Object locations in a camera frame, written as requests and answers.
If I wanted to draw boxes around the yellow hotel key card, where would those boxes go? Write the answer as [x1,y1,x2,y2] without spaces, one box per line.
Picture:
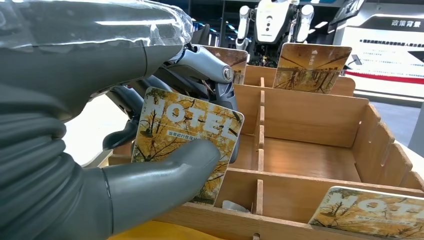
[131,86,245,207]
[307,185,424,240]
[272,42,353,95]
[202,44,249,86]

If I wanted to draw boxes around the wooden card organiser box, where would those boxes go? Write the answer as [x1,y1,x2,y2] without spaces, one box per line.
[107,64,424,240]

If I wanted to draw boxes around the white black humanoid robot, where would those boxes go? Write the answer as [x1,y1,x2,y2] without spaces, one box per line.
[235,0,316,69]

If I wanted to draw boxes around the white paper slip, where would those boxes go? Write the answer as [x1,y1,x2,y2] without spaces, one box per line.
[221,199,252,214]

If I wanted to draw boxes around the grey kiosk stand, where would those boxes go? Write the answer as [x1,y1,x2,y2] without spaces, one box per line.
[408,105,424,159]

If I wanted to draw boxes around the white display wall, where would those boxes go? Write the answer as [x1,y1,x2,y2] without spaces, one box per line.
[332,13,424,82]

